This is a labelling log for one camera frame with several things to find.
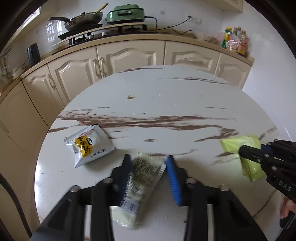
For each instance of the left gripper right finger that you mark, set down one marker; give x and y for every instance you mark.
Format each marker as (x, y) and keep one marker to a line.
(213, 213)

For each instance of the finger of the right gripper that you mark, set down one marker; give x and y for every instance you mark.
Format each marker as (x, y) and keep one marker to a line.
(254, 154)

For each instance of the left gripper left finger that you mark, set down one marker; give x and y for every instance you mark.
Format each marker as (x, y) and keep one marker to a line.
(66, 221)

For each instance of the light green snack wrapper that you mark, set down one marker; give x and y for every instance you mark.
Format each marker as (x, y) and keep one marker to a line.
(251, 170)

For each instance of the white printed snack packet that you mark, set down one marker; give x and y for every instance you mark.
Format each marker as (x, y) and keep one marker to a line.
(146, 172)

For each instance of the white yellow snack packet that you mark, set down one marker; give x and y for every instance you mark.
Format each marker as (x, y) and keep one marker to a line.
(89, 144)

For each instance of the lower kitchen cabinets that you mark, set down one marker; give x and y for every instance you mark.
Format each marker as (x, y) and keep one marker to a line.
(161, 111)

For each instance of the person's right hand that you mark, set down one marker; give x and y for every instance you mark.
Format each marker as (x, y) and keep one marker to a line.
(287, 206)

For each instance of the round white marble table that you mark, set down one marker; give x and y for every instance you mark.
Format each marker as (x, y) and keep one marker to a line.
(260, 198)

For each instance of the condiment bottles group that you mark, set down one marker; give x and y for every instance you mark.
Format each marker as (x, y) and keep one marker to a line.
(236, 40)

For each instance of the dark blue kettle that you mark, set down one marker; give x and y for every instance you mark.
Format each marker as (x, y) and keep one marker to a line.
(33, 54)

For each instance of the black gas stove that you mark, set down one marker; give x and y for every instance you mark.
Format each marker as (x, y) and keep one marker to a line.
(70, 39)

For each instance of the green electric cooker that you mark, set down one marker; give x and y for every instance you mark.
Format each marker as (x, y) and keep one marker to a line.
(129, 13)

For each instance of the black wok with handle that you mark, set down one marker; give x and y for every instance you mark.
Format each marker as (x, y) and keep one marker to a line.
(82, 19)

